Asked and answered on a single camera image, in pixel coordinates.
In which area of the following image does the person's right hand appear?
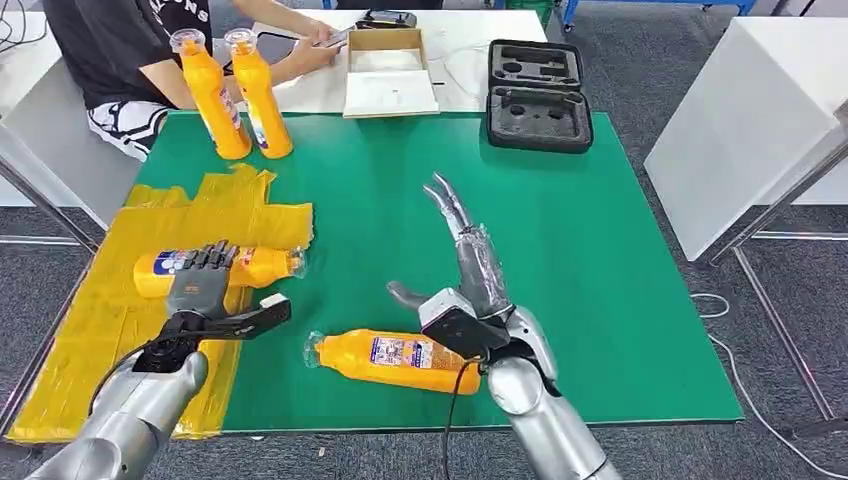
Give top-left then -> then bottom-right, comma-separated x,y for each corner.
289,40 -> 340,75

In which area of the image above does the person's left hand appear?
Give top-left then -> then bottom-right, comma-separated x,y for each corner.
301,19 -> 336,44

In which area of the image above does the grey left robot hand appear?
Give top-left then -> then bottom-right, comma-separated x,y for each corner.
165,240 -> 240,319

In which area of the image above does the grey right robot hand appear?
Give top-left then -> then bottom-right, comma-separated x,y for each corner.
387,172 -> 517,323

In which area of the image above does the orange drink bottle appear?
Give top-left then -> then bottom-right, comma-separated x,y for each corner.
169,27 -> 254,162
132,246 -> 308,299
223,27 -> 295,160
303,329 -> 483,396

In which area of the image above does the black tablet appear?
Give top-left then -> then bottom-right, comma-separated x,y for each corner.
221,31 -> 299,75

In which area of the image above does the black handheld controller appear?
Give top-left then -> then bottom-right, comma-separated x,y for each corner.
355,9 -> 419,30

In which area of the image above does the green table mat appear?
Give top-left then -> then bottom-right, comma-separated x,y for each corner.
132,111 -> 745,435

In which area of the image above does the open cardboard box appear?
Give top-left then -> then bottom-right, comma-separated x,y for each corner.
342,27 -> 441,119

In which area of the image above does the yellow taped sheet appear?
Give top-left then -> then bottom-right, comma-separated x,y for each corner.
6,163 -> 314,444

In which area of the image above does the white work table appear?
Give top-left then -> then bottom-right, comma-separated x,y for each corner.
251,9 -> 548,115

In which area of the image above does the black foam-lined case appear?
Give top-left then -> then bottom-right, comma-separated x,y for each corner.
486,38 -> 594,155

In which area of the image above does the person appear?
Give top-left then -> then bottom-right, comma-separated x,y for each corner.
40,0 -> 349,164

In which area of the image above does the white side table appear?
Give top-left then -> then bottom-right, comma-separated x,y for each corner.
0,16 -> 144,253
644,16 -> 848,439

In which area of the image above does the green crate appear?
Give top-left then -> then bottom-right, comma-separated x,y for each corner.
506,0 -> 556,21

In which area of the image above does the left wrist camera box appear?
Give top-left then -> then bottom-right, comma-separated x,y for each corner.
198,293 -> 293,342

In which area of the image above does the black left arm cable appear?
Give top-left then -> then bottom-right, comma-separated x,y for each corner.
89,334 -> 177,415

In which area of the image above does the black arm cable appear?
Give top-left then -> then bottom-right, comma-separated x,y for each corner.
89,334 -> 177,415
442,357 -> 485,480

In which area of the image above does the thin white cable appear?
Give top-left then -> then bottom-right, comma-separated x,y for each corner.
430,42 -> 493,99

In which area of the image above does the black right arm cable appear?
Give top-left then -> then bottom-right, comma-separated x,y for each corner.
442,357 -> 485,480

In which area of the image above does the black desk cable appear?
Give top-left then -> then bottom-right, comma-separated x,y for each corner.
0,0 -> 51,56

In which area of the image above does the white floor cable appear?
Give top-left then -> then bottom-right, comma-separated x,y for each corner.
688,293 -> 848,480

